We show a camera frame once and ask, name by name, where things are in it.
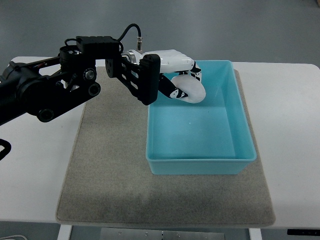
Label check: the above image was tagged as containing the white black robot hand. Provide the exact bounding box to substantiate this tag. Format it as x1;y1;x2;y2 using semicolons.
122;49;202;98

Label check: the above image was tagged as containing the white round toy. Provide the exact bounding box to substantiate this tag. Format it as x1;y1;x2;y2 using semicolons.
169;74;206;104

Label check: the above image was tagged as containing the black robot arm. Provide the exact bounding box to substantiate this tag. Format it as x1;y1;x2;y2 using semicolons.
0;36;161;124

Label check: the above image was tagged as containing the blue plastic box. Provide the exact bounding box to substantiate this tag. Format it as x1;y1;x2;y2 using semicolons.
146;60;257;175

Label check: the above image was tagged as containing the grey felt mat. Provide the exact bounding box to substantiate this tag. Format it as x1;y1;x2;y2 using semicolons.
56;67;276;229

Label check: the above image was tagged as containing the black object at left edge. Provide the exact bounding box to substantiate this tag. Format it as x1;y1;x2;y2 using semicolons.
0;139;12;160

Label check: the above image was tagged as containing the black table control panel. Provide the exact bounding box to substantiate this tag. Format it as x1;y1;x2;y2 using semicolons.
287;228;320;237

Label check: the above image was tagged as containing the black cable with metal plug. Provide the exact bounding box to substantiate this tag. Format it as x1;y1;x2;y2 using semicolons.
116;23;144;52

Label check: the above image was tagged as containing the metal bracket under table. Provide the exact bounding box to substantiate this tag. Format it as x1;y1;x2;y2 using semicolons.
99;228;226;240

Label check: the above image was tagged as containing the white cable on floor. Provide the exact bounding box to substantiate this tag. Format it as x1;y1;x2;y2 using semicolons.
0;233;28;240

